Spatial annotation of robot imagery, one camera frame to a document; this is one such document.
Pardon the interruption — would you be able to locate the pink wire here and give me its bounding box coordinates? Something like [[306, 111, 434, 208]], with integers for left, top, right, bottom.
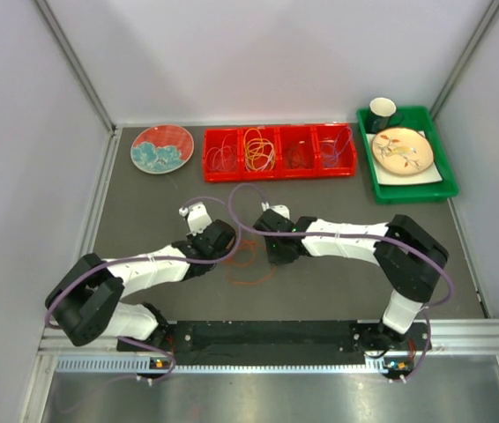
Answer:
[[206, 134, 238, 173]]

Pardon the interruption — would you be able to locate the yellow wire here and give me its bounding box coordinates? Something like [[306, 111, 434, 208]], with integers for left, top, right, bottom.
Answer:
[[243, 127, 276, 172]]

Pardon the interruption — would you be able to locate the red four-compartment bin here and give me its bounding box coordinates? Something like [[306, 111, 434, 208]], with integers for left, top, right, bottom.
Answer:
[[202, 122, 357, 182]]

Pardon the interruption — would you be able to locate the blue wire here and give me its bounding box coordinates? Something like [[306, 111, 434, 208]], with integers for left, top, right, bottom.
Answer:
[[319, 127, 353, 168]]

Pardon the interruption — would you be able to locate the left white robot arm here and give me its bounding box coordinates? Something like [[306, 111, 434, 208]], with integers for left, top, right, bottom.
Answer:
[[45, 219, 236, 350]]

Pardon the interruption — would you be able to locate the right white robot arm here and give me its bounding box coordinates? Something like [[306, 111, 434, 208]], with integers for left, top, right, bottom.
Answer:
[[253, 206, 449, 351]]

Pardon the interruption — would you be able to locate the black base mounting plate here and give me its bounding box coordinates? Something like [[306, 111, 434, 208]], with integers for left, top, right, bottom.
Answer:
[[116, 319, 413, 367]]

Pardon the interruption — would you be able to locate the red blue floral plate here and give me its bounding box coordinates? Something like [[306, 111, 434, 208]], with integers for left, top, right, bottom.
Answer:
[[130, 124, 195, 174]]

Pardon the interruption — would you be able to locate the beige bird pattern plate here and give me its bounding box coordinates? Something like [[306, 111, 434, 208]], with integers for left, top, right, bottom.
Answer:
[[370, 128, 435, 176]]

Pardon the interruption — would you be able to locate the white square plate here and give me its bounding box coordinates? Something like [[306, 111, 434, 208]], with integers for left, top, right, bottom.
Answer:
[[367, 134, 443, 186]]

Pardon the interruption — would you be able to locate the white green cup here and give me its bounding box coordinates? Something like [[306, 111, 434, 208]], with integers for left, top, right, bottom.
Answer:
[[365, 97, 404, 133]]

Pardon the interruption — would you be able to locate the green plastic tray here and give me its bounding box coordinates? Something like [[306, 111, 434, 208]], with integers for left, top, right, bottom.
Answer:
[[357, 106, 458, 204]]

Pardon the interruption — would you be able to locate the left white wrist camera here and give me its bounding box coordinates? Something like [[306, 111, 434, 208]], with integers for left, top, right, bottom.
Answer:
[[178, 202, 212, 234]]

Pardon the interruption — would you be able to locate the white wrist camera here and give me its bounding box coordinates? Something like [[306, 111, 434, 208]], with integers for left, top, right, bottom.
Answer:
[[261, 202, 291, 219], [178, 202, 212, 234]]

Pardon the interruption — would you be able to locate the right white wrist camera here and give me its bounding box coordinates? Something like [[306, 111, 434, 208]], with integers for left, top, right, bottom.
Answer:
[[261, 202, 291, 219]]

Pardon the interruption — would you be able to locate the grey slotted cable duct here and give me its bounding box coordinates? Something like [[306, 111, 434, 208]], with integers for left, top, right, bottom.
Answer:
[[56, 355, 388, 375]]

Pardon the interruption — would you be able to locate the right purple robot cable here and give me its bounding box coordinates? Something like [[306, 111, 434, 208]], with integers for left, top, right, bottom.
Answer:
[[227, 183, 457, 382]]

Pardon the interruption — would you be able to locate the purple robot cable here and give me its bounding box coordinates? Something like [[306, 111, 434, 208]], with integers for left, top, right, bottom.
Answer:
[[44, 196, 244, 330], [227, 183, 457, 382]]

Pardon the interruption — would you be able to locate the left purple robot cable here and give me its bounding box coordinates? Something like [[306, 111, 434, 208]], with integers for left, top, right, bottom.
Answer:
[[44, 196, 244, 330]]

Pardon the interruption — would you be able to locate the aluminium frame left post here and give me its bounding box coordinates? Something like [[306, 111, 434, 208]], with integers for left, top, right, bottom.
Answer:
[[31, 0, 116, 133]]

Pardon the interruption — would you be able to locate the aluminium frame post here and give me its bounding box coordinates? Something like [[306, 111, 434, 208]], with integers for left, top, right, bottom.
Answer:
[[31, 0, 116, 133], [429, 0, 499, 120]]

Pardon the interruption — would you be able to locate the aluminium frame right post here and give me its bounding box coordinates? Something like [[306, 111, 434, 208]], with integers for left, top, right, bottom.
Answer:
[[429, 0, 499, 120]]

